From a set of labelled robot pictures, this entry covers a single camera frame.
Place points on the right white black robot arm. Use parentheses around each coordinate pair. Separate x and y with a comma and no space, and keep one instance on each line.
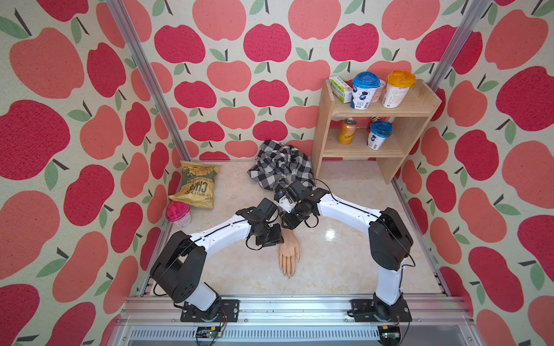
(389,240)

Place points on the wooden two-tier shelf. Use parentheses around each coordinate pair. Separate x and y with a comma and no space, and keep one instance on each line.
(389,141)

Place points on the orange soda can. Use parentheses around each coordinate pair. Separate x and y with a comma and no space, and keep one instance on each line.
(347,131)

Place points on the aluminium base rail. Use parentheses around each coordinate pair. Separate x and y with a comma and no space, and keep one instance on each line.
(428,319)

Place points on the green white small box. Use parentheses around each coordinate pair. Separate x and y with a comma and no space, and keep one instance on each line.
(341,89)

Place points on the mannequin hand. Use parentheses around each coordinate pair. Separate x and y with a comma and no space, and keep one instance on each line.
(289,253)

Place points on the right aluminium corner post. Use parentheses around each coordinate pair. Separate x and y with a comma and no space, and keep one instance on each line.
(474,11)

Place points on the blue lid yogurt cup lower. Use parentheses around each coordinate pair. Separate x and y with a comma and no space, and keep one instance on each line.
(378,134)

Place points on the orange lid white cup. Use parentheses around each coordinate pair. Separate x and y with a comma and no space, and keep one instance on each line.
(398,84)

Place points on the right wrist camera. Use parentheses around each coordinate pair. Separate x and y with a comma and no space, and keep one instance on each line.
(286,204)

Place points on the black white plaid shirt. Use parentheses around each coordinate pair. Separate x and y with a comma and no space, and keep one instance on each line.
(278,165)

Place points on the yellow green chips bag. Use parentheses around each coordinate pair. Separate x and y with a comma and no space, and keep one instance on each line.
(197,185)

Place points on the aluminium corner post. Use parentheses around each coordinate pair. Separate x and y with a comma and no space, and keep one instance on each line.
(474,11)
(130,35)

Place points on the left aluminium corner post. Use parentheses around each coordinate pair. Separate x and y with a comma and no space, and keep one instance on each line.
(130,35)

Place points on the pink white small cup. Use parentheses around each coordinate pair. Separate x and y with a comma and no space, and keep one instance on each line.
(379,91)

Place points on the red white item behind cup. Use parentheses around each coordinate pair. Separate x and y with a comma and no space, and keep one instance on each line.
(382,119)

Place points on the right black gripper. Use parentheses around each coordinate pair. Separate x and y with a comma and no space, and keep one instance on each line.
(289,223)

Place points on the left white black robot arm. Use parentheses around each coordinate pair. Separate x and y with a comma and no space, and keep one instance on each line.
(178,269)

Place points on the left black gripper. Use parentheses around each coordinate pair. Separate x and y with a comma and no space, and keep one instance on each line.
(277,239)

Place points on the blue lid yogurt cup top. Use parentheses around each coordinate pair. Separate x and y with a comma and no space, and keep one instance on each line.
(364,87)

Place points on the blue lid yogurt cup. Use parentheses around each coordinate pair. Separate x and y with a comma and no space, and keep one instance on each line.
(378,134)
(364,87)

